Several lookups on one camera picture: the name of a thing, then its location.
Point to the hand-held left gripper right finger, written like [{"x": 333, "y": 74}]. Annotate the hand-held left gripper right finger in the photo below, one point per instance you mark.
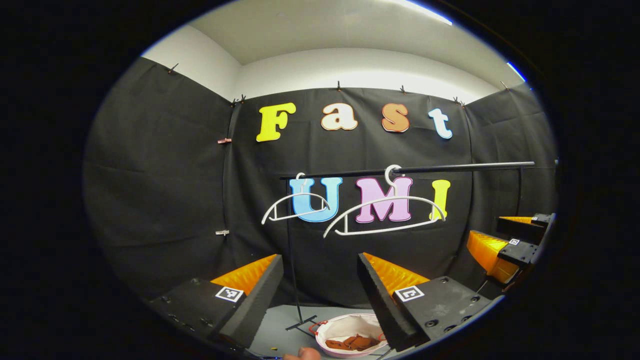
[{"x": 382, "y": 302}]

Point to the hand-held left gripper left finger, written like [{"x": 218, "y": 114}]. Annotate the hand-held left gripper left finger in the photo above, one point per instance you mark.
[{"x": 257, "y": 302}]

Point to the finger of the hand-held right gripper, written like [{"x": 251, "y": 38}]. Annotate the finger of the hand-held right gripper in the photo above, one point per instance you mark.
[
  {"x": 520, "y": 229},
  {"x": 520, "y": 252}
]

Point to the white fabric laundry hamper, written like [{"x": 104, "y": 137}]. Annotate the white fabric laundry hamper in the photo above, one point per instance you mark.
[{"x": 345, "y": 325}]

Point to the white plastic clothes hanger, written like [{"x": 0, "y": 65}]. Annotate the white plastic clothes hanger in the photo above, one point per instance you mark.
[
  {"x": 300, "y": 194},
  {"x": 390, "y": 227}
]

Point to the black metal clothes rack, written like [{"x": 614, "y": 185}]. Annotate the black metal clothes rack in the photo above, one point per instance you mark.
[{"x": 450, "y": 168}]

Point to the person's left foot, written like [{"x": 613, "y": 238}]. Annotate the person's left foot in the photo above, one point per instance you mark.
[{"x": 302, "y": 355}]

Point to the black backdrop cloth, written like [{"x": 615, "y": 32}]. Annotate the black backdrop cloth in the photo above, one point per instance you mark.
[{"x": 165, "y": 175}]

